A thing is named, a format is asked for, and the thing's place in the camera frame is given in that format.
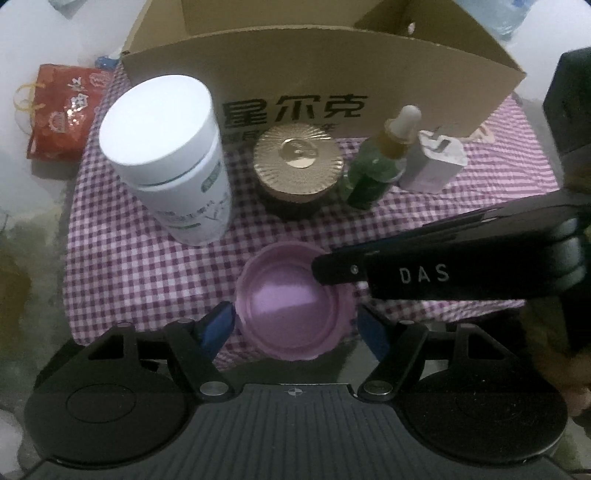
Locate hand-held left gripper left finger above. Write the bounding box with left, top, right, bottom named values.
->
left=82, top=301, right=237, bottom=401

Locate white plastic bottle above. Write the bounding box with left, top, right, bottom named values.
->
left=99, top=76, right=232, bottom=246

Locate green dropper bottle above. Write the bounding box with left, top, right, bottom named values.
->
left=346, top=105, right=422, bottom=208

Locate white wall charger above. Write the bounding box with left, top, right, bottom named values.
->
left=399, top=130, right=466, bottom=193

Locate dark jar with gold lid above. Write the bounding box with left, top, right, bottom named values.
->
left=253, top=126, right=345, bottom=221

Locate purple plastic lid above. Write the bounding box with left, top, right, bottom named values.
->
left=235, top=242, right=356, bottom=361

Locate red gift bag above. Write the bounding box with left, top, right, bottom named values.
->
left=14, top=64, right=109, bottom=162

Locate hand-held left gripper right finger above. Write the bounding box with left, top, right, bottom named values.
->
left=356, top=304, right=511, bottom=401

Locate purple checkered tablecloth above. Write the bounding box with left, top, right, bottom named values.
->
left=65, top=60, right=561, bottom=370

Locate brown cardboard box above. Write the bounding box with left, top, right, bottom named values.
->
left=121, top=0, right=527, bottom=141

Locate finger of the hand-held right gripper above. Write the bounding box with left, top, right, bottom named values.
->
left=312, top=190, right=591, bottom=285
left=365, top=226, right=561, bottom=301

